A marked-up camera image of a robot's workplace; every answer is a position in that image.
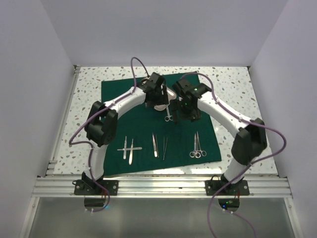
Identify aluminium mounting rail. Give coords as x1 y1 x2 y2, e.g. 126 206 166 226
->
31 175 292 198

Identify steel surgical scissors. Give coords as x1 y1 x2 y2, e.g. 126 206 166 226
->
189 133 201 158

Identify purple cable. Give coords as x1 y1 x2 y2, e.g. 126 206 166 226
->
182 72 287 238
68 57 152 213

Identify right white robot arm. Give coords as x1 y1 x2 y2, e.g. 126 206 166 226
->
170 78 267 195

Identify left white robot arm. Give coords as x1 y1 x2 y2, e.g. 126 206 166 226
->
82 72 168 195

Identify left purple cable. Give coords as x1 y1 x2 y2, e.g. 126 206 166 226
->
68 57 152 213

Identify green surgical cloth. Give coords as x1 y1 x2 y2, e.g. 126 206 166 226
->
101 71 222 178

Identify steel blunt tweezers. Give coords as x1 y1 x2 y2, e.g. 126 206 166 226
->
152 133 159 158

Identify thin steel probe rod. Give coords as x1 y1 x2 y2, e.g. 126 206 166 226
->
117 147 142 151

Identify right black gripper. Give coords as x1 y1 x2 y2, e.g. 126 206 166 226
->
170 98 202 124

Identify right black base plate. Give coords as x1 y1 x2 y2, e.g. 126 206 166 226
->
205 175 250 196

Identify steel instrument tray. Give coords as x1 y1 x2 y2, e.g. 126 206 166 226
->
154 87 177 111

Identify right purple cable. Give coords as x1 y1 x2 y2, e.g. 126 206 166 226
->
182 72 287 238

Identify steel fine-point tweezers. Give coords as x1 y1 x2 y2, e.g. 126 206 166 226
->
163 137 168 160

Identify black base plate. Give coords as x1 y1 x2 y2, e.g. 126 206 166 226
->
72 179 119 196
205 175 250 196

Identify steel scalpel handle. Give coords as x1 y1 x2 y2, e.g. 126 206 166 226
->
128 139 134 165
123 136 127 160

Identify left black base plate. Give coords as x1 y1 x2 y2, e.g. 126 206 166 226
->
72 179 119 196

